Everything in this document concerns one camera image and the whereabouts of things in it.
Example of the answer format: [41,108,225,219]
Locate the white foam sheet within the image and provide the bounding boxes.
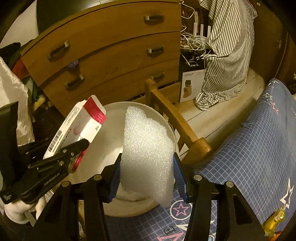
[120,106,175,207]

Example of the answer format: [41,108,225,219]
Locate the white barcode carton box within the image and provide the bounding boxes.
[44,95,106,159]

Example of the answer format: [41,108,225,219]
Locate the wooden chair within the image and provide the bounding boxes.
[135,78,212,167]

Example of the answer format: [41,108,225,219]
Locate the blue grid bed sheet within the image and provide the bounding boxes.
[106,79,295,240]

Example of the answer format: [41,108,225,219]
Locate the yellow snack wrapper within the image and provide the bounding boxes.
[262,207,285,240]

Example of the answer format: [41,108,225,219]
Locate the knife block box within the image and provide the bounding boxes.
[179,59,205,102]

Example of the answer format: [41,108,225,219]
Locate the wooden drawer dresser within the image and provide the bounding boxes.
[21,1,181,115]

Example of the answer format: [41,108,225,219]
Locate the striped hanging shirt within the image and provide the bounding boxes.
[195,1,257,110]

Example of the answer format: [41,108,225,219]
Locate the wooden wardrobe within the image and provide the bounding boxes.
[250,1,295,93]

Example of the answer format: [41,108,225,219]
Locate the white tangled cables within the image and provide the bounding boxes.
[179,0,213,68]

